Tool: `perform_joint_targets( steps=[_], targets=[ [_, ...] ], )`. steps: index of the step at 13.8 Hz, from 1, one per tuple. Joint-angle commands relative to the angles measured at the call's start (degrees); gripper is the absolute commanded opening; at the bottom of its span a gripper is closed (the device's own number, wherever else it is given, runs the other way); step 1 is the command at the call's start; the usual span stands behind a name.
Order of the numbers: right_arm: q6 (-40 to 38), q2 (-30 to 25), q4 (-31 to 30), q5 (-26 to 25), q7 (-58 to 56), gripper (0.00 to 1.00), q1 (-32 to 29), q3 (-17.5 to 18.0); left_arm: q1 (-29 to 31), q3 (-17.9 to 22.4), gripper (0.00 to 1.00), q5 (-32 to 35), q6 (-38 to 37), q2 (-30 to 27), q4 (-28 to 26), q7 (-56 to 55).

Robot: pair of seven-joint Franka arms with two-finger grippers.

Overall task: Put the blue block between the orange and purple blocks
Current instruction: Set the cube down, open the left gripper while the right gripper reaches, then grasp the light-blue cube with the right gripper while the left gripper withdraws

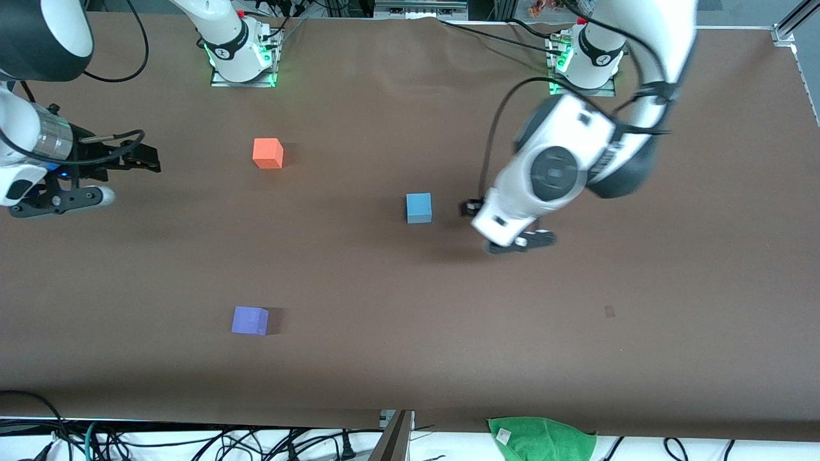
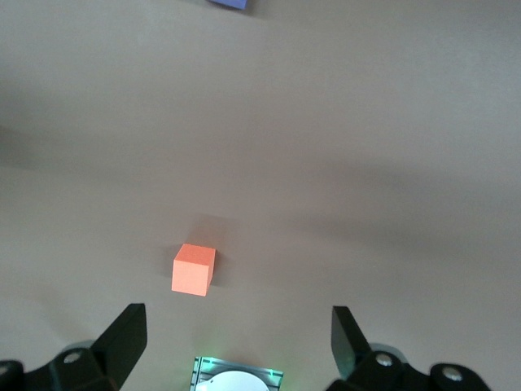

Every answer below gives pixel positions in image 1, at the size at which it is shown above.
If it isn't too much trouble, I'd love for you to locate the black looped cable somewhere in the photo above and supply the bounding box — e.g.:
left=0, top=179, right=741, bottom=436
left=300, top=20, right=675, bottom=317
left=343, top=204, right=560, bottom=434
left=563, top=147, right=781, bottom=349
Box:
left=0, top=391, right=72, bottom=461

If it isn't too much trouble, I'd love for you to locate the light blue foam block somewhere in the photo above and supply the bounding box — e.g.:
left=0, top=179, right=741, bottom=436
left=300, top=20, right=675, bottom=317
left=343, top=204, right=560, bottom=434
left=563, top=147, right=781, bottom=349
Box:
left=406, top=192, right=434, bottom=225

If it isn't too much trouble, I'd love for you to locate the brown table cover sheet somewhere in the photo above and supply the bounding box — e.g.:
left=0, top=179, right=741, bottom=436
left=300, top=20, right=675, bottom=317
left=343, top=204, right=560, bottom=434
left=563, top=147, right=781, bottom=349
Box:
left=0, top=12, right=820, bottom=442

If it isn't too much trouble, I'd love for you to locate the green cloth with white label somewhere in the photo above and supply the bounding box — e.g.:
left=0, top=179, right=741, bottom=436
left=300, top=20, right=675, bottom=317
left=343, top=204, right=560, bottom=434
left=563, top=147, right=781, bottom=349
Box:
left=487, top=416, right=598, bottom=461

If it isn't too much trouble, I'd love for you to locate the orange foam block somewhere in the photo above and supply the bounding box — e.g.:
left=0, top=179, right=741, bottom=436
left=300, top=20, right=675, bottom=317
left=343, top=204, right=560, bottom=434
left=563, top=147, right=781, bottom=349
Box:
left=252, top=138, right=284, bottom=170

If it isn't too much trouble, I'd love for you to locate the aluminium frame corner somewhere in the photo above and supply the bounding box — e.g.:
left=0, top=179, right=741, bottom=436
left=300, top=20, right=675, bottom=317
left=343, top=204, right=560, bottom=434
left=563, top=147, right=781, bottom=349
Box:
left=772, top=0, right=820, bottom=47

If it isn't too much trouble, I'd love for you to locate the small orange toy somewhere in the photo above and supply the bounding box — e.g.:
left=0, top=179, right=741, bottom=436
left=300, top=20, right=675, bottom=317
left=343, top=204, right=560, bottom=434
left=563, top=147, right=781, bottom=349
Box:
left=529, top=0, right=580, bottom=19

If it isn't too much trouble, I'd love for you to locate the grey metal post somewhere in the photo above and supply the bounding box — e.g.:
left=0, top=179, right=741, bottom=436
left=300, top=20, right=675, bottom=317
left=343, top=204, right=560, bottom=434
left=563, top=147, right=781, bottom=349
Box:
left=368, top=410, right=414, bottom=461

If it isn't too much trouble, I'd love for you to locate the black base cable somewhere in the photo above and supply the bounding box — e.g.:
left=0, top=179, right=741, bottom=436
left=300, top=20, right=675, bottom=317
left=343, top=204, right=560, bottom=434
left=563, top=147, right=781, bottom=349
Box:
left=439, top=18, right=566, bottom=56

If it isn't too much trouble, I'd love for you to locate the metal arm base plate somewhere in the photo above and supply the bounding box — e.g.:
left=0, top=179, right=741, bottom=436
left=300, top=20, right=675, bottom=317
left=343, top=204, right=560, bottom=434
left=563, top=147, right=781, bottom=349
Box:
left=546, top=35, right=617, bottom=97
left=210, top=29, right=283, bottom=88

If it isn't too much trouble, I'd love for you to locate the grey electronics box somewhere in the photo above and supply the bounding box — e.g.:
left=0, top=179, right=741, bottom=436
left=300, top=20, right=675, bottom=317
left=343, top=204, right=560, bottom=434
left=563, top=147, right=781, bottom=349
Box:
left=375, top=0, right=468, bottom=20

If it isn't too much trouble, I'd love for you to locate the purple foam block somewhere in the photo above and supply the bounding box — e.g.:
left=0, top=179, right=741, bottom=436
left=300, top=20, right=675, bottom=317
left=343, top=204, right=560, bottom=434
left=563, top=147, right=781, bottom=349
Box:
left=231, top=306, right=270, bottom=336

